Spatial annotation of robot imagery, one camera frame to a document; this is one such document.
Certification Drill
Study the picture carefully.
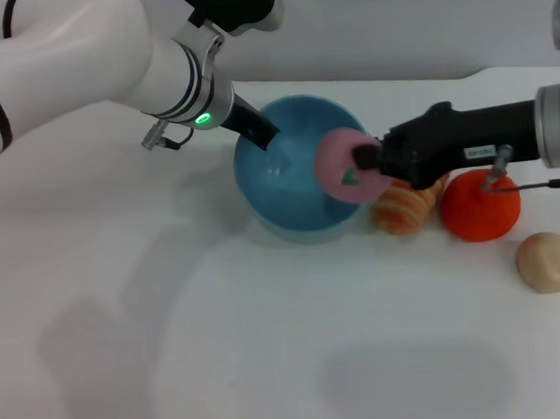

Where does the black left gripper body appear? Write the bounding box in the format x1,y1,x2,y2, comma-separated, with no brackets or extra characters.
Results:
217,90,281,154

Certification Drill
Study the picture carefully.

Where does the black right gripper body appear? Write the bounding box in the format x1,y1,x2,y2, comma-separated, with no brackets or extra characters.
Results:
377,96,545,192

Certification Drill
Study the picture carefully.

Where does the pink toy peach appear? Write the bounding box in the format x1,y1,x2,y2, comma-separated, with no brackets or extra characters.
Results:
311,124,393,206

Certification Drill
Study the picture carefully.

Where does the blue bowl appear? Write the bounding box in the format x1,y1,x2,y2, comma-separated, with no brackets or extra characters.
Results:
229,91,374,248

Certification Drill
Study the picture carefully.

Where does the orange striped toy bread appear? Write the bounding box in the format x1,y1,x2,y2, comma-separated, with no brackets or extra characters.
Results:
370,172,454,237

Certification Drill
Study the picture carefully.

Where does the orange toy tangerine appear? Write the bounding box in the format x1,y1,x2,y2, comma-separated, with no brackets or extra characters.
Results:
438,166,524,245

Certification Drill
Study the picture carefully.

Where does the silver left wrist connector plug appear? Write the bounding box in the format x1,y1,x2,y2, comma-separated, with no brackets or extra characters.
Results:
138,118,196,153

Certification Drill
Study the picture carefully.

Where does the beige toy potato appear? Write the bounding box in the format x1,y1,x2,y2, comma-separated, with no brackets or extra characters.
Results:
513,231,560,295

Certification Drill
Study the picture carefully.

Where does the right wrist connector cable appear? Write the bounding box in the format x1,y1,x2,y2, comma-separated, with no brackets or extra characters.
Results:
480,141,560,195

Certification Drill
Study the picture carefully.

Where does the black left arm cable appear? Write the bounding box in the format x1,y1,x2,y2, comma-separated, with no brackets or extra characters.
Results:
0,0,22,40

